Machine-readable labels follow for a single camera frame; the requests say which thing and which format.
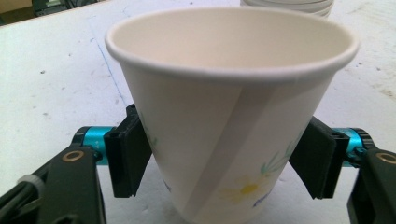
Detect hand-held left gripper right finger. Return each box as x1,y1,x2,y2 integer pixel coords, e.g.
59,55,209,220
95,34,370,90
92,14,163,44
288,116,377,200

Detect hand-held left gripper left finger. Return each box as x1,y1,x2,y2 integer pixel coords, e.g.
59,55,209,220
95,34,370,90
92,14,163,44
72,103,154,199

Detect white floral paper cup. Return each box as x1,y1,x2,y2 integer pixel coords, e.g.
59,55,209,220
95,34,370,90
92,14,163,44
105,7,361,224

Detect stack of paper cups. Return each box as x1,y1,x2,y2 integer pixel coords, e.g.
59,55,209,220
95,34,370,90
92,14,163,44
239,0,334,18

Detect white foam mat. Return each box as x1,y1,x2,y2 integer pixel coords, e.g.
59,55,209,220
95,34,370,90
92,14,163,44
0,0,396,224

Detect left hand-held gripper black cable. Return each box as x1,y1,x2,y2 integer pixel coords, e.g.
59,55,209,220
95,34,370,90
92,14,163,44
0,174,46,218

